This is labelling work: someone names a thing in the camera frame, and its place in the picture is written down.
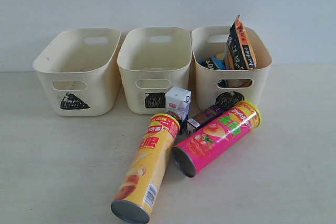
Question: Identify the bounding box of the blue cookie bag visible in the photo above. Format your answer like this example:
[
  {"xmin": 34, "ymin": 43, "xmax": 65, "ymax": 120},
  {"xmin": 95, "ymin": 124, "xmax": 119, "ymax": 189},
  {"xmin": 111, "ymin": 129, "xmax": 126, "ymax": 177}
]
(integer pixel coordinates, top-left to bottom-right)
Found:
[{"xmin": 198, "ymin": 53, "xmax": 227, "ymax": 70}]

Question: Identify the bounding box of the pink chips can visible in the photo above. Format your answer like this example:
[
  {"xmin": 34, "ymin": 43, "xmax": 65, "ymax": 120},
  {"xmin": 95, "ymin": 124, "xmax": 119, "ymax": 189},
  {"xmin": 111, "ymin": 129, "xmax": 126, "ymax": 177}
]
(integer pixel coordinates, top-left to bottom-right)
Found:
[{"xmin": 172, "ymin": 101, "xmax": 262, "ymax": 177}]

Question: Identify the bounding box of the orange snack bag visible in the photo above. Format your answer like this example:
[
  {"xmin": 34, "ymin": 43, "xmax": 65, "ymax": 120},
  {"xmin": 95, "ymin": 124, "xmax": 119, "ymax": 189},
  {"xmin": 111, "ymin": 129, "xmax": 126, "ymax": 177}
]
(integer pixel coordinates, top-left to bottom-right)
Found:
[{"xmin": 224, "ymin": 15, "xmax": 257, "ymax": 70}]

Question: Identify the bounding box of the yellow chips can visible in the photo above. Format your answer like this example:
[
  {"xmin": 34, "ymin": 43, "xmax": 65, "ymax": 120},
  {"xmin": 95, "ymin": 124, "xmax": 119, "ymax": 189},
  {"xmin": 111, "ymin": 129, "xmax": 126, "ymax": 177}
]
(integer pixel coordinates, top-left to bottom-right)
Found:
[{"xmin": 111, "ymin": 113, "xmax": 180, "ymax": 223}]

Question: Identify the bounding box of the white blue milk carton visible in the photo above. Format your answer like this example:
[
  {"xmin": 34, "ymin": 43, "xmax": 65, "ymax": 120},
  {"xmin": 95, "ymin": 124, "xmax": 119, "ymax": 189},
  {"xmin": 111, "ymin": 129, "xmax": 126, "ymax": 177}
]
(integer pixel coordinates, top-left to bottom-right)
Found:
[{"xmin": 165, "ymin": 87, "xmax": 191, "ymax": 129}]

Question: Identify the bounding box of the purple drink carton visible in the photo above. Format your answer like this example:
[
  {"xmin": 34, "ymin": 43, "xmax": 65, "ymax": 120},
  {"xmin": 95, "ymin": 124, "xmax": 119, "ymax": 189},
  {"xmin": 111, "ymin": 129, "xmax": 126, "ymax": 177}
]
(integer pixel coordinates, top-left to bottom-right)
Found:
[{"xmin": 186, "ymin": 105, "xmax": 224, "ymax": 136}]

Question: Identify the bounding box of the cream bin square mark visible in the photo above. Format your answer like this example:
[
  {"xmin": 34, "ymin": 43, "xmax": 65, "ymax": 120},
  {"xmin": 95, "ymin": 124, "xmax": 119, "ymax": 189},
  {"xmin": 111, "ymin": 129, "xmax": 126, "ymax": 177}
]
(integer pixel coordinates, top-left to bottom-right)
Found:
[{"xmin": 117, "ymin": 27, "xmax": 192, "ymax": 114}]

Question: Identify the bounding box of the cream bin circle mark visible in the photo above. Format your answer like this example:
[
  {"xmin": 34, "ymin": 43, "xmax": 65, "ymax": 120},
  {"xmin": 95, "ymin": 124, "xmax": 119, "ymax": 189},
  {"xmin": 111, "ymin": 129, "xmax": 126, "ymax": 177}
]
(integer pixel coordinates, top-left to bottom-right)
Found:
[{"xmin": 191, "ymin": 26, "xmax": 272, "ymax": 110}]

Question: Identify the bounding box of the cream bin triangle mark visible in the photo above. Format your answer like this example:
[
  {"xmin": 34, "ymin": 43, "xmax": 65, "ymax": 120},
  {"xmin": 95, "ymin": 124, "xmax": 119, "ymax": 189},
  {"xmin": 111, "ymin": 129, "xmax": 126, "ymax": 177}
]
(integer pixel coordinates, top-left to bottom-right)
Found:
[{"xmin": 33, "ymin": 28, "xmax": 121, "ymax": 116}]

